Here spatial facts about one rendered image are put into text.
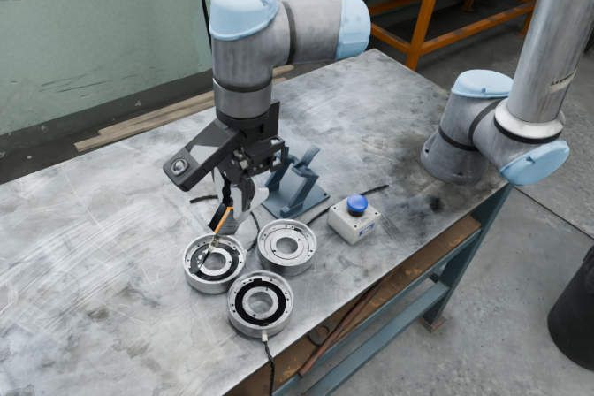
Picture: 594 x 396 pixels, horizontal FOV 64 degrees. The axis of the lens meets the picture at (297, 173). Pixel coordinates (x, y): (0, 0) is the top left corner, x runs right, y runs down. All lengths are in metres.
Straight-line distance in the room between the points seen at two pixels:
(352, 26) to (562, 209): 2.03
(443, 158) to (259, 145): 0.52
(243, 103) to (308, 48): 0.10
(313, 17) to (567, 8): 0.38
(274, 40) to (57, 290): 0.55
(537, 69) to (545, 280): 1.43
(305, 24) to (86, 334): 0.56
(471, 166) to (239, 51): 0.67
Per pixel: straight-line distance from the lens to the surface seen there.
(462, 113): 1.02
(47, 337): 0.84
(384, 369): 1.71
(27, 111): 2.39
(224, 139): 0.63
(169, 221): 0.93
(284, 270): 0.82
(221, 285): 0.80
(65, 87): 2.38
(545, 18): 0.81
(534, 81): 0.86
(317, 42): 0.58
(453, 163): 1.08
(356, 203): 0.88
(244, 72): 0.57
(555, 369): 1.95
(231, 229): 0.77
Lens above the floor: 1.50
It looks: 43 degrees down
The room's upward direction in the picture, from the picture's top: 7 degrees clockwise
